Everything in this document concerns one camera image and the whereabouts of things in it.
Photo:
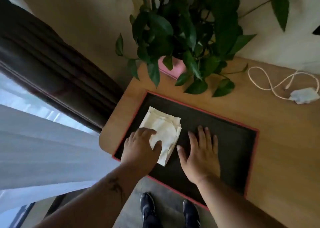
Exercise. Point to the person's right hand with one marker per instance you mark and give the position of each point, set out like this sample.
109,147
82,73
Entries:
201,160

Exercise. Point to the person's left hand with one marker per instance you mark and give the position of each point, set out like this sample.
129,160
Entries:
138,150

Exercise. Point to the person's right thumb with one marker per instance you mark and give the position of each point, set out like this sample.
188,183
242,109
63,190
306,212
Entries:
182,155

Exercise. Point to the person's right little finger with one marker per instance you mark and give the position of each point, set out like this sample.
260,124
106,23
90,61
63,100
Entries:
215,145

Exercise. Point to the person's right middle finger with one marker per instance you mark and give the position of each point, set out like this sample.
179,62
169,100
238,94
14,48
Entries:
201,138

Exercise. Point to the person's left thumb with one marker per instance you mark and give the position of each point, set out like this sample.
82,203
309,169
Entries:
157,149

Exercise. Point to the cream cloth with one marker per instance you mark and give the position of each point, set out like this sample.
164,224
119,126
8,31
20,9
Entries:
161,133

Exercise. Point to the person's right forearm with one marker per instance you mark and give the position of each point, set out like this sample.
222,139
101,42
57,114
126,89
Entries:
230,205

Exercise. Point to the person's left forearm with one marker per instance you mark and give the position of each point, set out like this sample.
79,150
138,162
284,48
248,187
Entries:
97,197

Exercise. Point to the black mat with red edge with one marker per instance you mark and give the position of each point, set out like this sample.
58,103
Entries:
225,148

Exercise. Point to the person's left black shoe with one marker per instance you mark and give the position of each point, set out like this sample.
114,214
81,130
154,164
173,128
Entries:
148,207

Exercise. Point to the person's black shoe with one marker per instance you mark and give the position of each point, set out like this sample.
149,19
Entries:
148,207
191,214

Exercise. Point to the person's right black shoe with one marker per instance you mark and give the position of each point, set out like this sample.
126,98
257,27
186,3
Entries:
191,214

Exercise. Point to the pink plant pot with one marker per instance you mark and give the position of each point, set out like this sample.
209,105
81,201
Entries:
175,69

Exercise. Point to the green leafy potted plant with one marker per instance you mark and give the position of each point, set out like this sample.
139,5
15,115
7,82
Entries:
185,33

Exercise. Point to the white sheer curtain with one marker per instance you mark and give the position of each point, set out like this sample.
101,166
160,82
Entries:
37,155

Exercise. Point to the dark brown curtain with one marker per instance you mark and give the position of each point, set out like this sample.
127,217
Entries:
45,65

